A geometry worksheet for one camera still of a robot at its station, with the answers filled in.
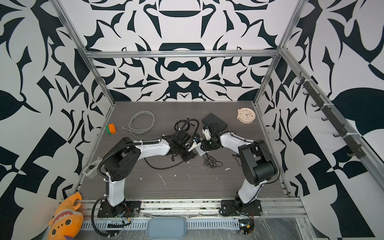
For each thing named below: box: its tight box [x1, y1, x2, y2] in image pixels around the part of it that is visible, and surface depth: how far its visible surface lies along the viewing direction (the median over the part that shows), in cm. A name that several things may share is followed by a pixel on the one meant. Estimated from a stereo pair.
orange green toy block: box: [105, 123, 117, 135], surface depth 104 cm
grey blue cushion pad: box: [146, 217, 187, 240], surface depth 69 cm
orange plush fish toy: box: [47, 191, 84, 240], surface depth 66 cm
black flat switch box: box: [201, 112, 228, 132], surface depth 111 cm
